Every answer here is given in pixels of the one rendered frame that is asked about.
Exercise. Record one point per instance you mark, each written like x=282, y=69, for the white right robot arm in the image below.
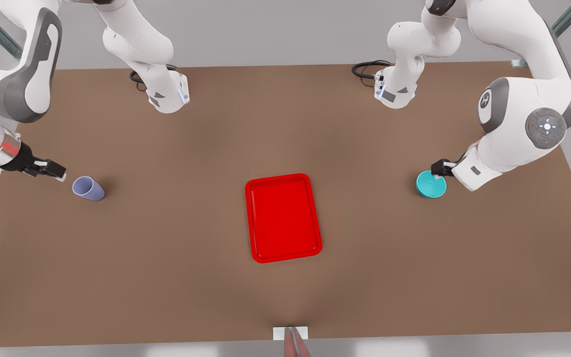
x=137, y=44

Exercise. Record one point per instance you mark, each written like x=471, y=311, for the red tray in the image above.
x=283, y=218

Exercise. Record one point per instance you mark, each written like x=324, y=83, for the teal bowl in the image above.
x=431, y=185

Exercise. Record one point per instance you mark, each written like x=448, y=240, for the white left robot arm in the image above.
x=523, y=129

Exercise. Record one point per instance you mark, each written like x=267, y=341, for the lavender cup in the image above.
x=88, y=189

